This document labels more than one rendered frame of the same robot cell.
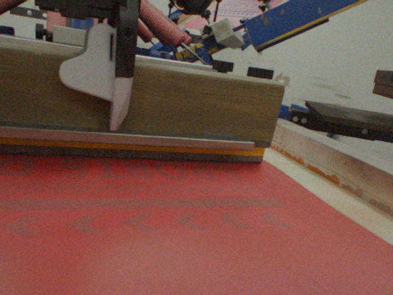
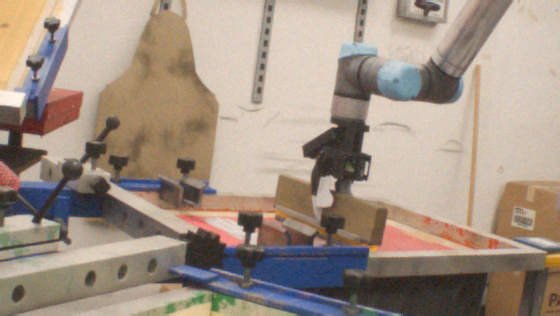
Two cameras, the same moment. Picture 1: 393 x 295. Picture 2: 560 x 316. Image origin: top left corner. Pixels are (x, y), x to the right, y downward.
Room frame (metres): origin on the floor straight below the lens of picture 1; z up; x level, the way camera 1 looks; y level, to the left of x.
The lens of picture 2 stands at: (0.83, 2.04, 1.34)
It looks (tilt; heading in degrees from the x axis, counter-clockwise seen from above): 7 degrees down; 260
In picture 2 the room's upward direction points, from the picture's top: 8 degrees clockwise
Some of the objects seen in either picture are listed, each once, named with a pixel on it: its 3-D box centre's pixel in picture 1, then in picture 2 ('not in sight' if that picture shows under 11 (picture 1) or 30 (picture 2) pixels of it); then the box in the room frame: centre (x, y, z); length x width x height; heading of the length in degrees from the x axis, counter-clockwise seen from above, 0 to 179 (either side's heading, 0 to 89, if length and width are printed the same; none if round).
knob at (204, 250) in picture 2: not in sight; (197, 251); (0.66, 0.60, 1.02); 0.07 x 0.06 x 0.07; 22
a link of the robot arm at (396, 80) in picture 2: not in sight; (396, 79); (0.27, 0.19, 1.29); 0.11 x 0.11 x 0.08; 27
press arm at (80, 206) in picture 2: not in sight; (51, 198); (0.89, 0.31, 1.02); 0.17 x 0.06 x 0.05; 22
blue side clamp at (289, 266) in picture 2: not in sight; (286, 264); (0.49, 0.45, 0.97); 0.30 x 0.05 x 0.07; 22
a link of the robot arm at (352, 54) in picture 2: not in sight; (357, 70); (0.33, 0.11, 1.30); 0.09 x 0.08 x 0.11; 117
